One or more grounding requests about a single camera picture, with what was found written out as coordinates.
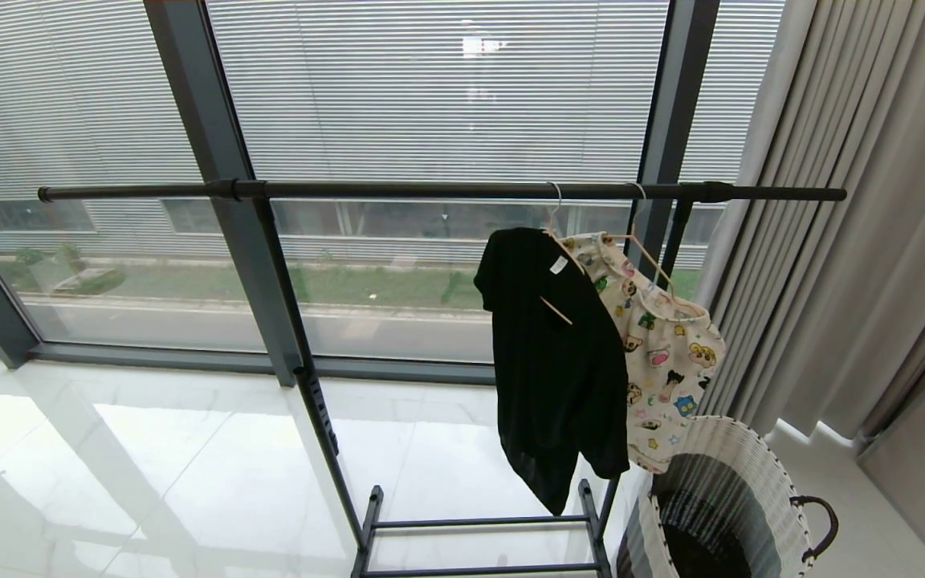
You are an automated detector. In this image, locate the pink clothes hanger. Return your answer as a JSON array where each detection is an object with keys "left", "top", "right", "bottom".
[
  {"left": 539, "top": 183, "right": 588, "bottom": 326},
  {"left": 603, "top": 183, "right": 708, "bottom": 318}
]

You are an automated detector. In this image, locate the black garment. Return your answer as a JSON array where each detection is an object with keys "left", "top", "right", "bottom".
[{"left": 475, "top": 227, "right": 632, "bottom": 516}]

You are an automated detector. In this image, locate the cream printed garment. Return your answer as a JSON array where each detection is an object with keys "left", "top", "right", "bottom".
[{"left": 559, "top": 233, "right": 727, "bottom": 474}]

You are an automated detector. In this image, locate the black clothes rack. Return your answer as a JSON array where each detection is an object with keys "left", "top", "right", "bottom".
[{"left": 37, "top": 181, "right": 847, "bottom": 578}]

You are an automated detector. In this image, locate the white laundry basket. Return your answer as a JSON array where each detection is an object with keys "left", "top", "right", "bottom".
[{"left": 615, "top": 416, "right": 841, "bottom": 578}]

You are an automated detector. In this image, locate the window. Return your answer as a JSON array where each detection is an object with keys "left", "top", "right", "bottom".
[{"left": 0, "top": 0, "right": 784, "bottom": 386}]

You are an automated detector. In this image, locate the beige curtain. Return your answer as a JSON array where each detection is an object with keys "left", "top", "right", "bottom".
[{"left": 695, "top": 0, "right": 925, "bottom": 444}]

